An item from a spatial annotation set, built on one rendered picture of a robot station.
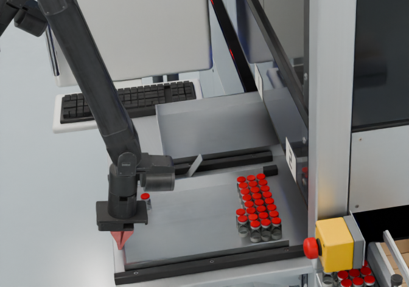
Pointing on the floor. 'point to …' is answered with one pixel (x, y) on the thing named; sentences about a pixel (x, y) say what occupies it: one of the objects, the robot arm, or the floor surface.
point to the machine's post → (330, 101)
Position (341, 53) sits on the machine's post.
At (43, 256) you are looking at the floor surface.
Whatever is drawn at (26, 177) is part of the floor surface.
